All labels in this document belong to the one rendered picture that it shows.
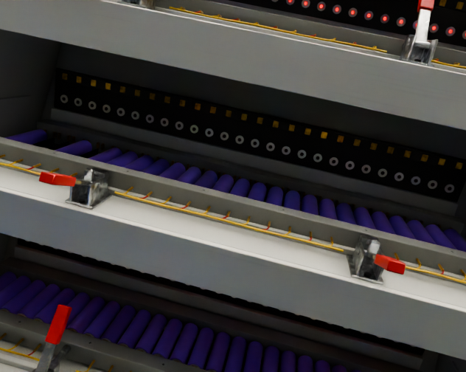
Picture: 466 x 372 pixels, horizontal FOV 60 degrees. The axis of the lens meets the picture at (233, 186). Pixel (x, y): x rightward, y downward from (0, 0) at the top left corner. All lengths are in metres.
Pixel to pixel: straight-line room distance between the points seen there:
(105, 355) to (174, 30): 0.33
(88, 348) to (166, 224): 0.17
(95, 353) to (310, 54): 0.37
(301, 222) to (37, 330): 0.30
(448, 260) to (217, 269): 0.22
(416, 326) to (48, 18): 0.44
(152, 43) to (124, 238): 0.18
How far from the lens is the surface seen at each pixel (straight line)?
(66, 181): 0.35
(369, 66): 0.38
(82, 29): 0.43
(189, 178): 0.45
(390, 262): 0.31
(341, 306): 0.37
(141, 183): 0.42
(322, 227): 0.40
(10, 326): 0.51
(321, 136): 0.51
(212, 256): 0.36
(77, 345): 0.48
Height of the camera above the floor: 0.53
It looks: 2 degrees up
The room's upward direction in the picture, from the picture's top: 14 degrees clockwise
